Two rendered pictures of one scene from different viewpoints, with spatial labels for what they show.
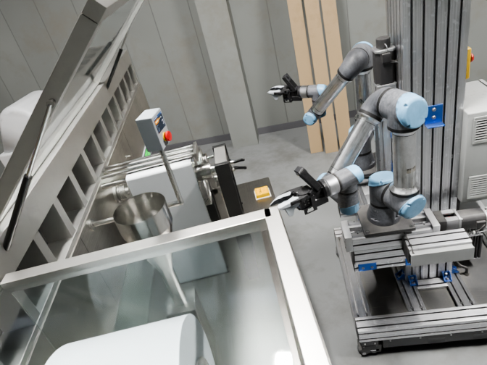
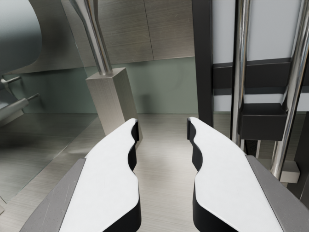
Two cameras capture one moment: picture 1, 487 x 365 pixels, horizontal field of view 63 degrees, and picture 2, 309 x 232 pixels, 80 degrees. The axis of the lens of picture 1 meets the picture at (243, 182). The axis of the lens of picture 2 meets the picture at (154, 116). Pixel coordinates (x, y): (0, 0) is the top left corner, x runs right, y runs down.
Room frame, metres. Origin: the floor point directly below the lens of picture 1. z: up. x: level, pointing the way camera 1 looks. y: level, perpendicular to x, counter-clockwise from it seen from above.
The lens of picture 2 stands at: (1.19, -0.19, 1.30)
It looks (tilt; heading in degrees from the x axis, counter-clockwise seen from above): 29 degrees down; 111
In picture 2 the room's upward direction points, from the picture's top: 11 degrees counter-clockwise
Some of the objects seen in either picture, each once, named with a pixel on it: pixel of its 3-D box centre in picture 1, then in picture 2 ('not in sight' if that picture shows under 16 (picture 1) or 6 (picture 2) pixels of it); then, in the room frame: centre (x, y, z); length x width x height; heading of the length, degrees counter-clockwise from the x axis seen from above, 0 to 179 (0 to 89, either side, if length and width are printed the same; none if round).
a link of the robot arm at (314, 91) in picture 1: (317, 91); not in sight; (2.18, -0.55, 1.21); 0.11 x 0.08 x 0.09; 54
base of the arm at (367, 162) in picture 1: (361, 156); not in sight; (1.91, -0.69, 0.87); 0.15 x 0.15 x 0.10
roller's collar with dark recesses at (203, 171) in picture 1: (204, 171); not in sight; (1.35, 0.14, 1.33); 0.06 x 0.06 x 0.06; 89
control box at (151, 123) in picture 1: (156, 129); not in sight; (1.04, 0.20, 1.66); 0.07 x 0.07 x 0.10; 72
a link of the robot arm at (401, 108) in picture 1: (403, 158); not in sight; (1.30, -0.63, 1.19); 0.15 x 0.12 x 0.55; 15
